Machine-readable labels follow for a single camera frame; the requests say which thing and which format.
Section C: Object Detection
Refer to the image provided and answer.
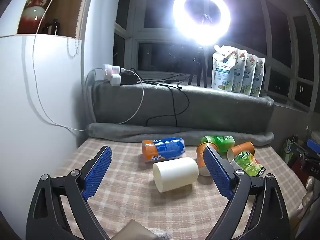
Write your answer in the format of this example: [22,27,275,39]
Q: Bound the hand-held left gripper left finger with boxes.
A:
[26,145,113,240]

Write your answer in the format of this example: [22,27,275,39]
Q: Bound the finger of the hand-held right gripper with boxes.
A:
[306,139,320,153]

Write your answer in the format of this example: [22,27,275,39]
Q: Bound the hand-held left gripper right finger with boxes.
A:
[203,146,292,240]

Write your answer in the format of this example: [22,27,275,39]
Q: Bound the white cup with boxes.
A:
[152,157,199,193]

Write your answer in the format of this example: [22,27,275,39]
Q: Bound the orange and blue cup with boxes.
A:
[142,137,186,164]

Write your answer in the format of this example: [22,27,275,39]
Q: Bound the pale cloth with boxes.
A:
[301,175,317,207]

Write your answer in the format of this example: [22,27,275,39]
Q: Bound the green box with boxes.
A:
[280,136,299,165]

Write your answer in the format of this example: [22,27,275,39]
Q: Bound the plaid cloth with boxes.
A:
[51,139,307,240]

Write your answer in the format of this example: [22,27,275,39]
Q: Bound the grey blanket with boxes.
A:
[86,81,275,147]

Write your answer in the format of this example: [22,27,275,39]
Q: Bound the brown paper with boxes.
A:
[115,219,158,240]

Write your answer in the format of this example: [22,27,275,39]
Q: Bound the white spouted refill pouch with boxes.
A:
[241,54,258,95]
[211,44,240,90]
[232,49,248,93]
[251,57,266,97]

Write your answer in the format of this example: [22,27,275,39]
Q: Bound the white cabinet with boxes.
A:
[0,0,100,220]

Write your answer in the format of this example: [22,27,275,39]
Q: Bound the white plug adapter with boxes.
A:
[110,74,122,87]

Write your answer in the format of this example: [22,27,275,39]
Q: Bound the black power adapter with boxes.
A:
[119,73,138,85]

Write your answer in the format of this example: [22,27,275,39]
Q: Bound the white power strip with plugs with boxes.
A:
[102,64,121,78]

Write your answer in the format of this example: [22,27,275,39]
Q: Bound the black tripod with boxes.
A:
[188,46,208,88]

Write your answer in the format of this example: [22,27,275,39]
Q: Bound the dark bottle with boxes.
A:
[44,19,62,35]

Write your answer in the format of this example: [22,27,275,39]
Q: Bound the red and white vase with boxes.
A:
[18,0,54,34]

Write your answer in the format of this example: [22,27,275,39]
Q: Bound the black cable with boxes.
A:
[136,71,198,128]

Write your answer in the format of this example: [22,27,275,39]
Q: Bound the white cable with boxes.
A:
[33,0,144,132]

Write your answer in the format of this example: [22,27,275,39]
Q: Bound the white bead chain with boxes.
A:
[66,38,82,58]

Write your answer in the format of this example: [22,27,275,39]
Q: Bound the ring light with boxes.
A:
[172,0,231,43]

